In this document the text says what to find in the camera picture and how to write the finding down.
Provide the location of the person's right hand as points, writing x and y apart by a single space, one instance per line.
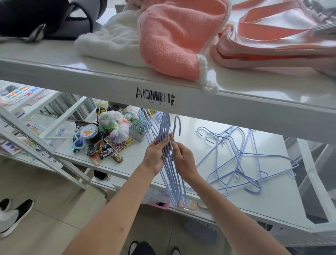
185 163

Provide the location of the person's left hand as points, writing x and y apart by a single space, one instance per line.
155 157

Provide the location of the gathered bunch of blue hangers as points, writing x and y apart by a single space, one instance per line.
172 191

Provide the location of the pile of lilac hangers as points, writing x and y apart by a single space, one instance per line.
237 157

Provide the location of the person's right forearm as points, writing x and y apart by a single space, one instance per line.
231 223

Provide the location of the person's left forearm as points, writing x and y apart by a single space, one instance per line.
113 218

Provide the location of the person's right shoe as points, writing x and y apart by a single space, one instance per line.
174 251

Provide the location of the person's shoe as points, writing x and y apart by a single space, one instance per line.
4 205
174 251
132 247
18 216

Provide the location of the person's left shoe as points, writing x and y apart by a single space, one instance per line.
132 247

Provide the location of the person's black trousers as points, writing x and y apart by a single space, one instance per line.
143 249

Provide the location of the red green toy car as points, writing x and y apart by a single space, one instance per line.
117 157

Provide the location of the colourful dotted sticker sheet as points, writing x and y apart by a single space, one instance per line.
119 144

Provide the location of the white mesh bag purple contents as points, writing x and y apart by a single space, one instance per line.
120 134

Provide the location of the peach packet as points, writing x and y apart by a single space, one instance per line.
187 205

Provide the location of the pink basket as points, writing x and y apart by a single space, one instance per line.
158 205

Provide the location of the green cap bottle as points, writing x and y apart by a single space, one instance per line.
128 117

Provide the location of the silver black toy car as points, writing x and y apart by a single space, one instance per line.
106 153

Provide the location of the small black toy car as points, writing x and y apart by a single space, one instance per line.
105 145

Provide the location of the white plastic bag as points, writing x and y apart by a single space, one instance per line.
130 109

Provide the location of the yellow toy car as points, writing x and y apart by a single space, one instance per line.
98 148

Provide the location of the white mesh bag green contents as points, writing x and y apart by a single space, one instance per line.
109 120

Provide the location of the barcode sticker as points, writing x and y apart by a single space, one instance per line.
156 96

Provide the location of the black round jar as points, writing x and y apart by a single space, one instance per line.
115 107

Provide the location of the dark grey floor mat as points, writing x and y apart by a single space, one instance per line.
200 231

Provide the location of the round tin white lid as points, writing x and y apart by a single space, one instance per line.
89 132

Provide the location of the yellow black toy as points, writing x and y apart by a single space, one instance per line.
101 111

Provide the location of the white artificial flower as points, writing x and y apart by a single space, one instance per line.
101 103

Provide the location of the teal toy sunglasses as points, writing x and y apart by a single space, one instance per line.
78 143

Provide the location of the black sunglasses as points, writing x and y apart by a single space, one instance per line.
82 124

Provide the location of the white metal shelf board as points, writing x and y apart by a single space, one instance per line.
262 113

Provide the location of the white table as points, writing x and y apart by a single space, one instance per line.
275 199

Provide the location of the pink fluffy towel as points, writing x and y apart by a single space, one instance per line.
170 39

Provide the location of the white fluffy towel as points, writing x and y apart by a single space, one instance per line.
113 44

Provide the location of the colour swatch card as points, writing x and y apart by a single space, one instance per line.
17 92

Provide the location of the black bag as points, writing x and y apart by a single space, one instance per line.
26 15

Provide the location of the white metal rack frame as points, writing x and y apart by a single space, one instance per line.
39 145
316 170

